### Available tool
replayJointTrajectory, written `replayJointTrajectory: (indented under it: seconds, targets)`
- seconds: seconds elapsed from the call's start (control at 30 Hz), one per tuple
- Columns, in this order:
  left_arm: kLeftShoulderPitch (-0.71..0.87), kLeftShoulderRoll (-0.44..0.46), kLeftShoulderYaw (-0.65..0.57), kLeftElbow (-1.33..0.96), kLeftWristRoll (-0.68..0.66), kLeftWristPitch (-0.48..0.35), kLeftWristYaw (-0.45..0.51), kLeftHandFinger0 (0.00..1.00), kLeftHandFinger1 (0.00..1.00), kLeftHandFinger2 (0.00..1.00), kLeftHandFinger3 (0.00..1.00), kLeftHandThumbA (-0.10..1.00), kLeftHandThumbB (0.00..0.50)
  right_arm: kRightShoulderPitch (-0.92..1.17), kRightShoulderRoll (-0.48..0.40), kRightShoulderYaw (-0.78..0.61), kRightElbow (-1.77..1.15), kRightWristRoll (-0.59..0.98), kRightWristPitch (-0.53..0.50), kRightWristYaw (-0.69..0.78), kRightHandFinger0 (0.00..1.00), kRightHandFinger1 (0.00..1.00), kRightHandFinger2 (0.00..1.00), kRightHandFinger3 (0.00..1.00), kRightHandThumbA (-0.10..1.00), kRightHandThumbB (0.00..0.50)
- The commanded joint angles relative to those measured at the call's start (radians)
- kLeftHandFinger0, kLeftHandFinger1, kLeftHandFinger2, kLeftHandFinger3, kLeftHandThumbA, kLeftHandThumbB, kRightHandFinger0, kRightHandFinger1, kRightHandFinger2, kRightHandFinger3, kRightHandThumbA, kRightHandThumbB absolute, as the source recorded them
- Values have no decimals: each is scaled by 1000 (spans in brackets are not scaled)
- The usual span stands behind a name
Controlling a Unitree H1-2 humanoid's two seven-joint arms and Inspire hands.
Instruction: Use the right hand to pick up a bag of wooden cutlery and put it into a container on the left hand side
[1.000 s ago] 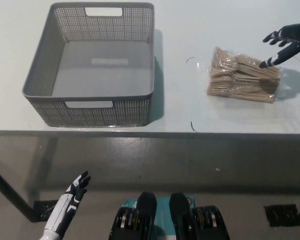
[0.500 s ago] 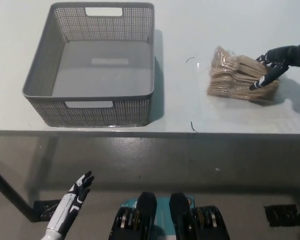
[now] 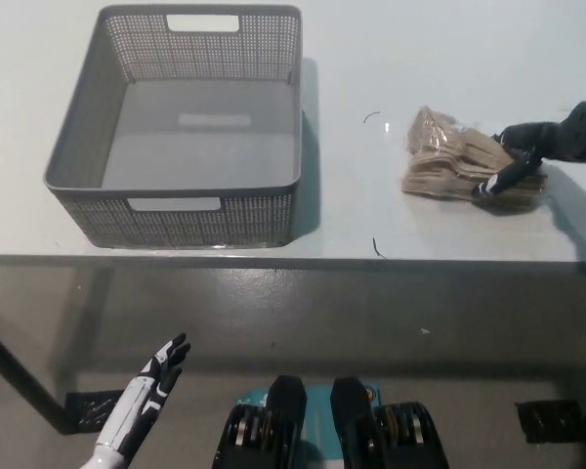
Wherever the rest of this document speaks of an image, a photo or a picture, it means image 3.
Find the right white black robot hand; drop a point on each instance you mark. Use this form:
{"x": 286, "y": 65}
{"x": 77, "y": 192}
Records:
{"x": 566, "y": 139}

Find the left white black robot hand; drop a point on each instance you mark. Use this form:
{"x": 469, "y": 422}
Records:
{"x": 137, "y": 405}

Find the bag of wooden cutlery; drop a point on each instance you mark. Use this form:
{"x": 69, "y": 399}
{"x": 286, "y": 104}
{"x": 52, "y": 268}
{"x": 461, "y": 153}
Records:
{"x": 444, "y": 156}

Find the black table leg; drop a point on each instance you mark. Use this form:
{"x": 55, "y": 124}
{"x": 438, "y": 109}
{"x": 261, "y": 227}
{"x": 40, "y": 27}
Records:
{"x": 24, "y": 376}

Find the black teal robot body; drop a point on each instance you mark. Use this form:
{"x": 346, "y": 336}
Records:
{"x": 283, "y": 420}

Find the gray perforated plastic basket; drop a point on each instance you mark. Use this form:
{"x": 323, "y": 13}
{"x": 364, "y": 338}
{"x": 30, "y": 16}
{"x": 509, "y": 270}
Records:
{"x": 200, "y": 127}

